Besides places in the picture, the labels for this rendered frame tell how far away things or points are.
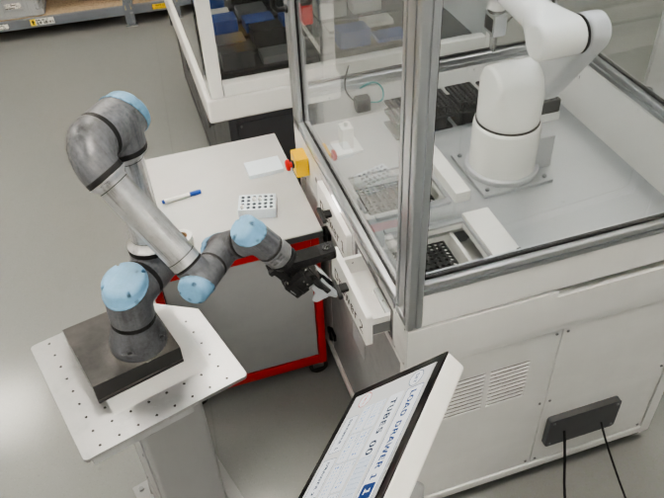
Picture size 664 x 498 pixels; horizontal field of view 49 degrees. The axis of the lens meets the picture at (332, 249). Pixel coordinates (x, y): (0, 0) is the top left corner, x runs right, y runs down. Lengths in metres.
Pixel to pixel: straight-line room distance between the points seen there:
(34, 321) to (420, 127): 2.35
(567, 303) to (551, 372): 0.31
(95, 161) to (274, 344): 1.26
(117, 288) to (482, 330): 0.92
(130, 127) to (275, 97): 1.22
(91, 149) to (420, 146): 0.70
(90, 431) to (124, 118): 0.78
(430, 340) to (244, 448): 1.11
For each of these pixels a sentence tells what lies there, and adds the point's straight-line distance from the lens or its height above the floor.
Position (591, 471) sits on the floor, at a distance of 2.77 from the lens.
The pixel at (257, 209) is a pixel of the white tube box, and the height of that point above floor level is 0.80.
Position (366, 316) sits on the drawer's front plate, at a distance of 1.84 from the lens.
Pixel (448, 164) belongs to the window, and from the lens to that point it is 1.51.
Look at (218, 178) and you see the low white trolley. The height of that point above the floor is 0.76.
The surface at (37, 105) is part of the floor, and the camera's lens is 4.98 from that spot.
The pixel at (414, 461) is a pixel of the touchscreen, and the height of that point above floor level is 1.18.
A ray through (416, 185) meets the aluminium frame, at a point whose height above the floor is 1.39.
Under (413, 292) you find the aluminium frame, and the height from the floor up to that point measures 1.07.
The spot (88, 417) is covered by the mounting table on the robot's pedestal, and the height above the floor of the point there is 0.76.
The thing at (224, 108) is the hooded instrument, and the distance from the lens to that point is 2.83.
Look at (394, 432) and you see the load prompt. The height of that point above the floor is 1.16.
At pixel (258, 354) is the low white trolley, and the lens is 2.70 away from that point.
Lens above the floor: 2.27
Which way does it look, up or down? 42 degrees down
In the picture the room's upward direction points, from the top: 3 degrees counter-clockwise
